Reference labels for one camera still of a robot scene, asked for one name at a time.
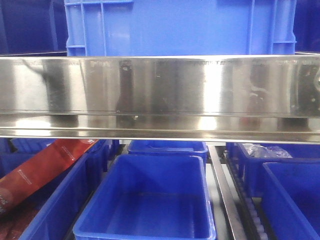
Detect blue centre back bin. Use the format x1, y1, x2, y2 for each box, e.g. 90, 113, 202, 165
127, 140, 208, 166

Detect blue bin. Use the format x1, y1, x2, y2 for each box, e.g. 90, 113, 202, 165
73, 154, 217, 240
226, 142, 320, 198
127, 140, 208, 166
261, 162, 320, 240
0, 140, 110, 240

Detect blue centre front bin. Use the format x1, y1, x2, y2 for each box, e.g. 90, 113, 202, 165
73, 154, 217, 240

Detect blue right back bin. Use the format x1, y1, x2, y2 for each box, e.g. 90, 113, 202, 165
226, 142, 320, 198

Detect clear plastic bag in bin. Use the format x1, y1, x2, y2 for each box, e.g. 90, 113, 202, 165
241, 143, 292, 158

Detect red snack package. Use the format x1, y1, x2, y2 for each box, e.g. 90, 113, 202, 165
0, 139, 98, 217

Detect large blue upper crate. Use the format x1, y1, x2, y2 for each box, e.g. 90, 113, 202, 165
64, 0, 297, 56

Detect metal roller track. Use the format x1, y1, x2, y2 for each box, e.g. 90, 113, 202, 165
206, 145, 273, 240

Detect blue right front bin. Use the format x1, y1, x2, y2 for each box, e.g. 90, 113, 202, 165
261, 162, 320, 240

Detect blue left bin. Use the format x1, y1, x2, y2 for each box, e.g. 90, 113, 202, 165
0, 140, 110, 240

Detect stainless steel shelf rail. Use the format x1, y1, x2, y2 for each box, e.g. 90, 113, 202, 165
0, 54, 320, 144

